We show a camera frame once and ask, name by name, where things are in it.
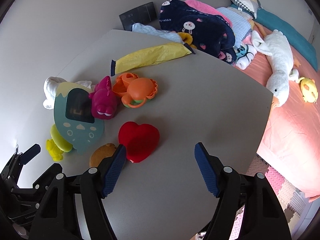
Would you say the yellow-green plastic frog toy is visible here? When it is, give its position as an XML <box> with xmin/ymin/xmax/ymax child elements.
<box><xmin>46</xmin><ymin>124</ymin><xmax>73</xmax><ymax>161</ymax></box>

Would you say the red heart plush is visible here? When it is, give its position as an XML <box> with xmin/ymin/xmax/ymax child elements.
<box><xmin>118</xmin><ymin>121</ymin><xmax>160</xmax><ymax>163</ymax></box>

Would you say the brown plush toy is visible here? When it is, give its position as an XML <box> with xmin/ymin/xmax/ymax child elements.
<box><xmin>89</xmin><ymin>143</ymin><xmax>117</xmax><ymax>167</ymax></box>

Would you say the teal cartoon clock board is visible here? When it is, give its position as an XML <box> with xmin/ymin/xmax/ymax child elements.
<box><xmin>54</xmin><ymin>82</ymin><xmax>104</xmax><ymax>154</ymax></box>

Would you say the white rolled towel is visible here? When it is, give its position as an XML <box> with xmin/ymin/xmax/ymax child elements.
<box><xmin>43</xmin><ymin>76</ymin><xmax>94</xmax><ymax>110</ymax></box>

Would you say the pink bed sheet mattress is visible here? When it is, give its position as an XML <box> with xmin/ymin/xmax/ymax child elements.
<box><xmin>233</xmin><ymin>21</ymin><xmax>320</xmax><ymax>203</ymax></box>

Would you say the magenta dinosaur toy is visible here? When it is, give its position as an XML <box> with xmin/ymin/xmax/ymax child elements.
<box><xmin>88</xmin><ymin>76</ymin><xmax>118</xmax><ymax>120</ymax></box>

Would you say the beige bedside desk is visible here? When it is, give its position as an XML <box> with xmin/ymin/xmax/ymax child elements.
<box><xmin>17</xmin><ymin>30</ymin><xmax>272</xmax><ymax>239</ymax></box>

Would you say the orange plastic crab toy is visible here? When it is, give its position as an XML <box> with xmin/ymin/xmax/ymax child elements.
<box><xmin>112</xmin><ymin>73</ymin><xmax>158</xmax><ymax>108</ymax></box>

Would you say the yellow chick plush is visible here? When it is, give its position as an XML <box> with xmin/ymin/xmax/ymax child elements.
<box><xmin>299</xmin><ymin>77</ymin><xmax>318</xmax><ymax>103</ymax></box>

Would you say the white cartoon print cloth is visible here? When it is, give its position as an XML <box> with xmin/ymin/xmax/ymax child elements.
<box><xmin>235</xmin><ymin>44</ymin><xmax>257</xmax><ymax>70</ymax></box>

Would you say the yellow empty snack wrapper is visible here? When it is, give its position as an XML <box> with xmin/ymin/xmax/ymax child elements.
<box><xmin>110</xmin><ymin>42</ymin><xmax>196</xmax><ymax>76</ymax></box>

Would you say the large white goose plush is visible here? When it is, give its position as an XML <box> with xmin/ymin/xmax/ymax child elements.
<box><xmin>251</xmin><ymin>29</ymin><xmax>295</xmax><ymax>109</ymax></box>

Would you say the navy rabbit print blanket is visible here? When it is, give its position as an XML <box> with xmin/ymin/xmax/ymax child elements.
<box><xmin>159</xmin><ymin>0</ymin><xmax>236</xmax><ymax>64</ymax></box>

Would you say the yellow black plush piece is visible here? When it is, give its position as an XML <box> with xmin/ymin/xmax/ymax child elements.
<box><xmin>178</xmin><ymin>32</ymin><xmax>197</xmax><ymax>49</ymax></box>

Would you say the light blue baby cloth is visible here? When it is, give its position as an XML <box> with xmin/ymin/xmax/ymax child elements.
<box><xmin>132</xmin><ymin>23</ymin><xmax>183</xmax><ymax>44</ymax></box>

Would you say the teal blanket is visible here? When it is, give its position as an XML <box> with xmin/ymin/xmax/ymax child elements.
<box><xmin>227</xmin><ymin>3</ymin><xmax>318</xmax><ymax>70</ymax></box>

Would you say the light blue dotted pillow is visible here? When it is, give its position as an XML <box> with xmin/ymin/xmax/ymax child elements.
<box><xmin>217</xmin><ymin>7</ymin><xmax>252</xmax><ymax>48</ymax></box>

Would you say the pink fleece blanket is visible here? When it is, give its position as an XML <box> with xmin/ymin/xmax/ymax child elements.
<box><xmin>184</xmin><ymin>0</ymin><xmax>233</xmax><ymax>27</ymax></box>

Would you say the patchwork checked pillow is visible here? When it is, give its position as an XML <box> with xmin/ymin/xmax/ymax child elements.
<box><xmin>231</xmin><ymin>0</ymin><xmax>261</xmax><ymax>18</ymax></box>

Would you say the black wall switch panel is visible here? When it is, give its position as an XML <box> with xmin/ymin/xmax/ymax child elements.
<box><xmin>119</xmin><ymin>2</ymin><xmax>158</xmax><ymax>31</ymax></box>

